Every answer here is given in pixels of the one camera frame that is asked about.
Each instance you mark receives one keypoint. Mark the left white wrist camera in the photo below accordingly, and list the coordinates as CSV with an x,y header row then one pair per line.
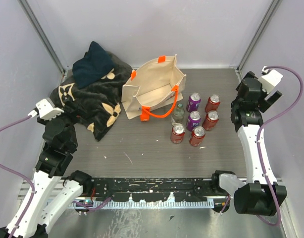
x,y
46,110

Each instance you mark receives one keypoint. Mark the purple soda can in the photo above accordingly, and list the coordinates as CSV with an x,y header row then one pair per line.
x,y
193,102
193,120

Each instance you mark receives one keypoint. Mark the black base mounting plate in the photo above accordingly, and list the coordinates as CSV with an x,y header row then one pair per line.
x,y
153,189

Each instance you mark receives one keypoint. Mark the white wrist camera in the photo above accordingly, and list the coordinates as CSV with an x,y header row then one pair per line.
x,y
46,110
270,79

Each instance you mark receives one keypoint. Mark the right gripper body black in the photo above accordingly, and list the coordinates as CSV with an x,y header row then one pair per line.
x,y
262,95

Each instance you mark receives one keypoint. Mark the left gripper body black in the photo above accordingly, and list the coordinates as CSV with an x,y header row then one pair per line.
x,y
74,144

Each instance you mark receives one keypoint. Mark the dark floral patterned blanket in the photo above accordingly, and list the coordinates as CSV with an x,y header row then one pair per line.
x,y
100,100

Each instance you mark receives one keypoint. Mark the navy blue cloth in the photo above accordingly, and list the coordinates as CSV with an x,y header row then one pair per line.
x,y
95,64

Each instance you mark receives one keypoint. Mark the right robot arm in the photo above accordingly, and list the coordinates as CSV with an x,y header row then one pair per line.
x,y
260,194

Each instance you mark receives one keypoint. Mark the beige canvas tote bag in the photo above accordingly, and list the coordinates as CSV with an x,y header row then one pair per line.
x,y
153,89

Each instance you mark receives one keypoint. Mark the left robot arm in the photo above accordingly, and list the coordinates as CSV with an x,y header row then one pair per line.
x,y
35,218

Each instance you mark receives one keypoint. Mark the red soda can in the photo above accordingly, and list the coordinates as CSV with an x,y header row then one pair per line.
x,y
197,136
212,103
177,133
210,121

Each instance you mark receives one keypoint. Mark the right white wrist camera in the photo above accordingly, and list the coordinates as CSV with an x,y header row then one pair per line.
x,y
270,79

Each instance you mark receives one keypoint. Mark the aluminium front rail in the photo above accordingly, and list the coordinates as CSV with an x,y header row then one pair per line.
x,y
211,203

